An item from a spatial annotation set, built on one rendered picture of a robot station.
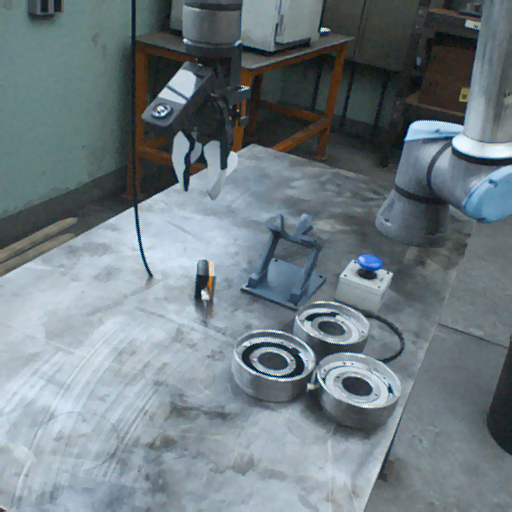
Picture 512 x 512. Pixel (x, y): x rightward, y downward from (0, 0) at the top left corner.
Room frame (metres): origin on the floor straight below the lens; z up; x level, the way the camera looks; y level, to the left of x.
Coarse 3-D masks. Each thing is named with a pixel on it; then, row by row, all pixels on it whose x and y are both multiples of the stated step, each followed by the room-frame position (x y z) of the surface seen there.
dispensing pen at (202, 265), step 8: (200, 264) 0.87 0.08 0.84; (208, 264) 0.87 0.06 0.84; (200, 272) 0.85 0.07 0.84; (208, 272) 0.85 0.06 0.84; (200, 280) 0.84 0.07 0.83; (208, 280) 0.84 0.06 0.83; (200, 288) 0.84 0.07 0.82; (208, 288) 0.83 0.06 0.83; (200, 296) 0.84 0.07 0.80; (208, 296) 0.81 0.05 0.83
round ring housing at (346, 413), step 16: (352, 352) 0.70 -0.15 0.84; (320, 368) 0.66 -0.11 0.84; (336, 368) 0.68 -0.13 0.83; (368, 368) 0.69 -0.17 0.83; (384, 368) 0.68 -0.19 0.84; (320, 384) 0.63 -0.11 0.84; (336, 384) 0.65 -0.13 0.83; (352, 384) 0.67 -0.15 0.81; (368, 384) 0.66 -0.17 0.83; (384, 384) 0.67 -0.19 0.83; (400, 384) 0.65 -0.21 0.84; (320, 400) 0.62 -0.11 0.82; (336, 400) 0.61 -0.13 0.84; (352, 400) 0.62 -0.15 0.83; (368, 400) 0.63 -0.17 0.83; (336, 416) 0.61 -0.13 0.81; (352, 416) 0.60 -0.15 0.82; (368, 416) 0.60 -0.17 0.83; (384, 416) 0.61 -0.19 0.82
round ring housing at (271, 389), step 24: (240, 336) 0.70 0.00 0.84; (264, 336) 0.72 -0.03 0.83; (288, 336) 0.72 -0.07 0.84; (240, 360) 0.65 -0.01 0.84; (264, 360) 0.69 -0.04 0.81; (288, 360) 0.68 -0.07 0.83; (312, 360) 0.68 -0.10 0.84; (240, 384) 0.65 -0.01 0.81; (264, 384) 0.62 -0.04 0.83; (288, 384) 0.63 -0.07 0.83
